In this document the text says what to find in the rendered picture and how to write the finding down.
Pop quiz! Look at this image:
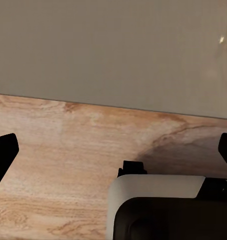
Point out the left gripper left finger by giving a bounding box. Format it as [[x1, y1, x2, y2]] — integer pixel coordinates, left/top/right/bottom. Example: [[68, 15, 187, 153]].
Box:
[[0, 133, 19, 182]]

